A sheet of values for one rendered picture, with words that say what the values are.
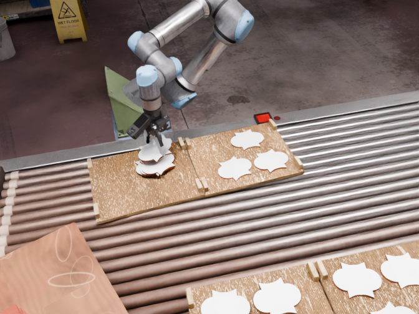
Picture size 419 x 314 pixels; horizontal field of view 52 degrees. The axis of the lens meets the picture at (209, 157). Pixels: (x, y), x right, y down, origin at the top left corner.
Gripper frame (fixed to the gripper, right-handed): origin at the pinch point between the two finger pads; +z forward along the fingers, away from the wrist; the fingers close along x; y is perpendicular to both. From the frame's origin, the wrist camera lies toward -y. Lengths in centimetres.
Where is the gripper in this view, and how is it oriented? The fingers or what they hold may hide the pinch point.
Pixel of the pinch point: (154, 149)
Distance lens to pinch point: 174.7
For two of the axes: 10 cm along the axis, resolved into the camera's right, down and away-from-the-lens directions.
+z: 0.5, 7.5, 6.6
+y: 7.5, -4.6, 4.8
